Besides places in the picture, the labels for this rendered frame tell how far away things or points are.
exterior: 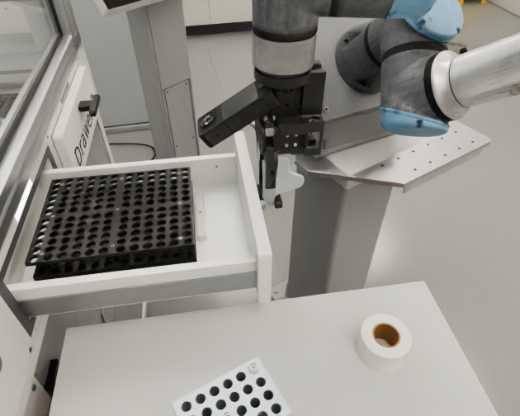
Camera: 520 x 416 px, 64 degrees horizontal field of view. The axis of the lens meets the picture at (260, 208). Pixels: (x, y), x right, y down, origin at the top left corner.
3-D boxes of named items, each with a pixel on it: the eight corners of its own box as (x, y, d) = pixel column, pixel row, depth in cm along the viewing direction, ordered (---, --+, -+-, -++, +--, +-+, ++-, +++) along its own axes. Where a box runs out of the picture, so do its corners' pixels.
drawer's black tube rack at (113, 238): (194, 195, 74) (190, 166, 70) (199, 273, 62) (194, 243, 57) (64, 208, 72) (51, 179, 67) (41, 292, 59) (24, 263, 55)
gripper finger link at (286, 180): (304, 212, 62) (308, 158, 57) (265, 216, 62) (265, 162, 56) (300, 200, 65) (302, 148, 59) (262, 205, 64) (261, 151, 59)
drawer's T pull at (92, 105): (101, 99, 87) (99, 92, 86) (96, 117, 82) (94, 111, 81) (82, 100, 87) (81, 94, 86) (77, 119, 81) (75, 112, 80)
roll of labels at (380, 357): (347, 348, 61) (351, 333, 58) (375, 319, 65) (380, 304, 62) (387, 382, 57) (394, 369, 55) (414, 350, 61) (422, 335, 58)
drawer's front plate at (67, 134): (99, 108, 100) (86, 64, 92) (80, 185, 79) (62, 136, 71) (92, 109, 100) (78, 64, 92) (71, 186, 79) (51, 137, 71)
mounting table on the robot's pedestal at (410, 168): (359, 105, 136) (365, 71, 128) (476, 177, 109) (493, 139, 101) (240, 148, 118) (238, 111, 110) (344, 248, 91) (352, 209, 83)
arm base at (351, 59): (378, 20, 94) (406, -5, 85) (404, 82, 95) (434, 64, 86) (324, 38, 90) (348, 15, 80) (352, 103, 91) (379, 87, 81)
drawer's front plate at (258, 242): (244, 177, 81) (243, 129, 73) (271, 304, 60) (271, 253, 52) (235, 178, 81) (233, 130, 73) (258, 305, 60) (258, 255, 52)
